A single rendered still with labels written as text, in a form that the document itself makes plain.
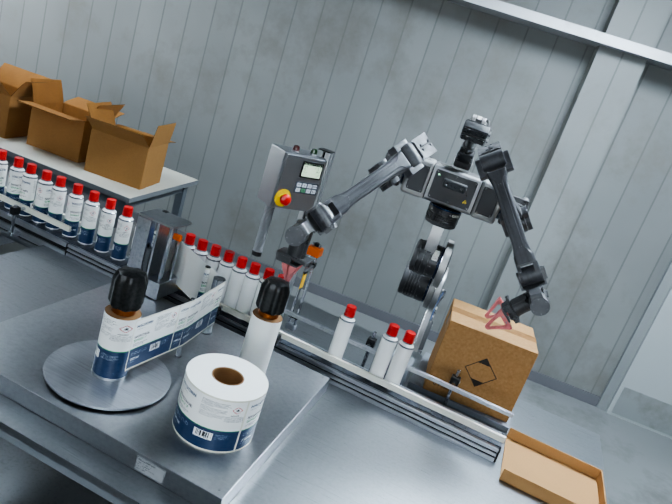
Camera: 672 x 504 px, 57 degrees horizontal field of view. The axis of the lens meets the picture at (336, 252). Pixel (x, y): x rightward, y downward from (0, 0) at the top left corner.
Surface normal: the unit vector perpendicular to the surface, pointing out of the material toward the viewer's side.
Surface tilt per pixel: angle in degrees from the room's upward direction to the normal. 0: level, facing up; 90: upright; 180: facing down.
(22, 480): 0
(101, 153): 90
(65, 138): 91
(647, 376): 90
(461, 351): 90
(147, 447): 0
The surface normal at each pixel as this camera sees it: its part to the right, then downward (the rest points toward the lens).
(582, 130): -0.24, 0.23
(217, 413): 0.06, 0.33
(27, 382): 0.30, -0.91
